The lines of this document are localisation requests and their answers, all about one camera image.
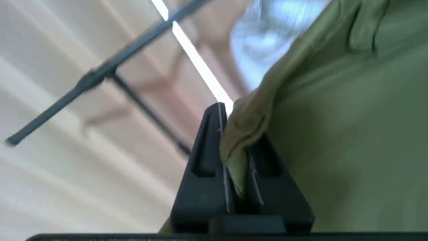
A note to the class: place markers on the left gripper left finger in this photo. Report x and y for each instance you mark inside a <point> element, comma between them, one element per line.
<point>204,187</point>

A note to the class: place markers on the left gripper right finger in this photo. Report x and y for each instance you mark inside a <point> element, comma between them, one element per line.
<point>277,194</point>

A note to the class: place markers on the green garment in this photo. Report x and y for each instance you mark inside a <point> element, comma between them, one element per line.
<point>351,134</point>

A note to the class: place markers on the pale grey shorts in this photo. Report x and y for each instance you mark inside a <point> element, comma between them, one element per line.
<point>264,43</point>

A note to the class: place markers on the black clothes rack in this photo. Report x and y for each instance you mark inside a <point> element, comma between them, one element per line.
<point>107,70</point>

